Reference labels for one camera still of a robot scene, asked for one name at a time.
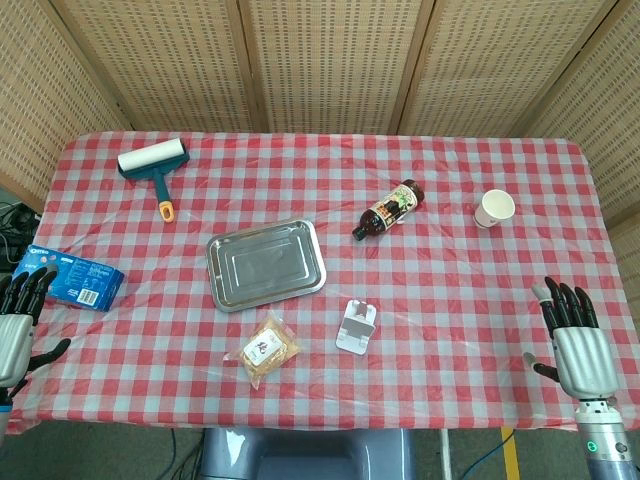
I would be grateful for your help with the red checkered tablecloth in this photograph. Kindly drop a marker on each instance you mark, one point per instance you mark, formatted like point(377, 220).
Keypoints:
point(320, 280)

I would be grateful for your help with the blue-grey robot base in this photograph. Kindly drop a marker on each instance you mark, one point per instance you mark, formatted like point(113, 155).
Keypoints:
point(307, 454)

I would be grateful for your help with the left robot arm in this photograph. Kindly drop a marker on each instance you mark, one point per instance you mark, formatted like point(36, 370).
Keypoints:
point(2, 417)

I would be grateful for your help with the woven bamboo folding screen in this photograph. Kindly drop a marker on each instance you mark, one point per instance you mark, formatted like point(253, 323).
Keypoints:
point(320, 65)

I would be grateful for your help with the white paper cup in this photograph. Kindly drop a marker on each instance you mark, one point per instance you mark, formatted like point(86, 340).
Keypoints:
point(494, 207)

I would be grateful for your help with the dark tea bottle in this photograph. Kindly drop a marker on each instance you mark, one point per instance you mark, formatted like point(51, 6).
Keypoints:
point(390, 209)

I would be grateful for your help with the blue cookie box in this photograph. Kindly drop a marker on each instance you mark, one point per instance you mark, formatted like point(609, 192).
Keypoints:
point(72, 280)

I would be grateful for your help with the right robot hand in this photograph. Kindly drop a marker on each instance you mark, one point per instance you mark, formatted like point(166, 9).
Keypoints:
point(582, 350)

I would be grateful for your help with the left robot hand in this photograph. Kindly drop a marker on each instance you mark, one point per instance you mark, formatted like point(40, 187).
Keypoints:
point(12, 335)

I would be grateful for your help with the snack bag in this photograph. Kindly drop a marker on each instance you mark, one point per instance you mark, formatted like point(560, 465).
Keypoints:
point(267, 347)

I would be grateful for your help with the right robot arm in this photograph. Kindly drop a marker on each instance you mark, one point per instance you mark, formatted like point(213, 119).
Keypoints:
point(605, 440)

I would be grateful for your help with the metal tray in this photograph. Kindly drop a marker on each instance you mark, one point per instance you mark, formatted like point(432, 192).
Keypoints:
point(265, 262)

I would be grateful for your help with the white phone stand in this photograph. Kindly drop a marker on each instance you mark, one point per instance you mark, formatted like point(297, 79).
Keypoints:
point(356, 327)

